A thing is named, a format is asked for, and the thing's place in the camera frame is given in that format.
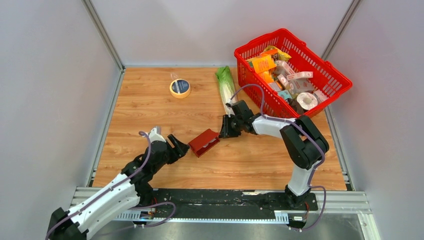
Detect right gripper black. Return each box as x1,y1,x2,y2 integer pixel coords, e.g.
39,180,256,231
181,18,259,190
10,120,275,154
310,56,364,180
218,114,243,139

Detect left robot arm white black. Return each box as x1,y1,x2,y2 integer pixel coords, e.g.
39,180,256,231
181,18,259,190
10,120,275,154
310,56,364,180
45,127,190,240

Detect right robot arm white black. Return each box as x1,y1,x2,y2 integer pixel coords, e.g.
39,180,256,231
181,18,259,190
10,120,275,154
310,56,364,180
219,100,330,210

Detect orange snack box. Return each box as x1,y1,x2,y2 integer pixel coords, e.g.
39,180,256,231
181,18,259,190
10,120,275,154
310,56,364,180
247,54,277,73

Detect pink white long box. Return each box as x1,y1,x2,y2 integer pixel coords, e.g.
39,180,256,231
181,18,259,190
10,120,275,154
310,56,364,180
286,71,314,80

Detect napa cabbage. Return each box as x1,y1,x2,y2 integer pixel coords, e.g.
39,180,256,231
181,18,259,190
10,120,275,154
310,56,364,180
215,66,238,115

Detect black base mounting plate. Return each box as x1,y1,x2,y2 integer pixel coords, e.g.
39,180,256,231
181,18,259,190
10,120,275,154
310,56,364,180
139,188,319,221

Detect yellow masking tape roll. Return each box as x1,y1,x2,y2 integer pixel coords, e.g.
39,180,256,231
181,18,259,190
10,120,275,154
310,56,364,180
169,78,191,99

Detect toilet paper roll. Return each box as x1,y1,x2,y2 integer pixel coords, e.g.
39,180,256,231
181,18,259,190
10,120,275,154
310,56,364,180
295,92,319,111

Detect yellow snack bag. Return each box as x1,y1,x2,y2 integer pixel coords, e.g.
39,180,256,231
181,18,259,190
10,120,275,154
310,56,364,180
260,45,292,62

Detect red plastic shopping basket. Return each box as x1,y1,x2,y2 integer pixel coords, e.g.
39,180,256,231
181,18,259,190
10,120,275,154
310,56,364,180
234,28,353,118

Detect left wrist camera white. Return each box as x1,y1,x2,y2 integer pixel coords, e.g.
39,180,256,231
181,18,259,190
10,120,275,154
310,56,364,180
148,126,166,144

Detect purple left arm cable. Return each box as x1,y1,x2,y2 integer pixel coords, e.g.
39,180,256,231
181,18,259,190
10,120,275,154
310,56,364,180
44,130,177,240

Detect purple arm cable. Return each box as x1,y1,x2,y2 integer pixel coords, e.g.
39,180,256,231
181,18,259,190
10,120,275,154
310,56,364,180
226,83,329,232
44,130,177,240

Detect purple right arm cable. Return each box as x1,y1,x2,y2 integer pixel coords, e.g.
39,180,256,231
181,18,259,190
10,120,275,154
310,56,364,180
226,83,329,232

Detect aluminium frame rail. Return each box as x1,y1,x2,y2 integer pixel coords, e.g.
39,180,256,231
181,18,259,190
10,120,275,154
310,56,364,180
82,188,372,225

